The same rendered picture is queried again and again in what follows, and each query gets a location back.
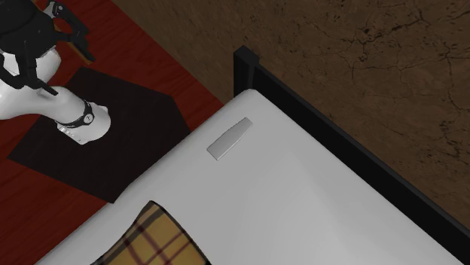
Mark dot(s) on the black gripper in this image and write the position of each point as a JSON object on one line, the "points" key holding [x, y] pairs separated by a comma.
{"points": [[25, 27]]}

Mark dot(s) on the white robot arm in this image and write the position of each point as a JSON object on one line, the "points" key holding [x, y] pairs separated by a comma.
{"points": [[22, 101]]}

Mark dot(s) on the dark robot stand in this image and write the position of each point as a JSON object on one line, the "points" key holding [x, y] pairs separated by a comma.
{"points": [[139, 146]]}

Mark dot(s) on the grey remote control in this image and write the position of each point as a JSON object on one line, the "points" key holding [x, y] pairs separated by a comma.
{"points": [[229, 138]]}

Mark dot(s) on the tan plaid pillow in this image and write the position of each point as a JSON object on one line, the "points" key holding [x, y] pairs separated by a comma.
{"points": [[158, 238]]}

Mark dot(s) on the white bed with black frame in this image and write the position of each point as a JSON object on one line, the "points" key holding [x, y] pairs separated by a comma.
{"points": [[293, 202]]}

